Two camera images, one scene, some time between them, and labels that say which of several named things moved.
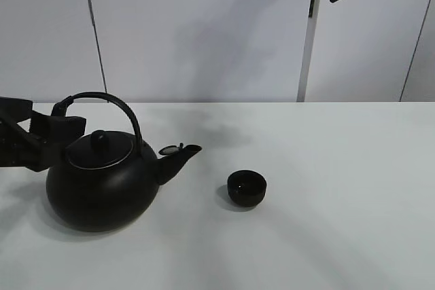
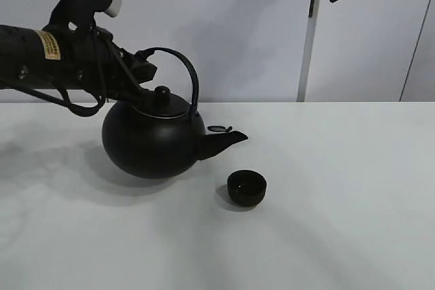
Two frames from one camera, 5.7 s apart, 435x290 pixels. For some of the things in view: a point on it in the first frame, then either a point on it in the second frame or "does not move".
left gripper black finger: x=57 y=128 -> x=141 y=69
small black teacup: x=246 y=187 does not move
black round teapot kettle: x=109 y=176 -> x=160 y=136
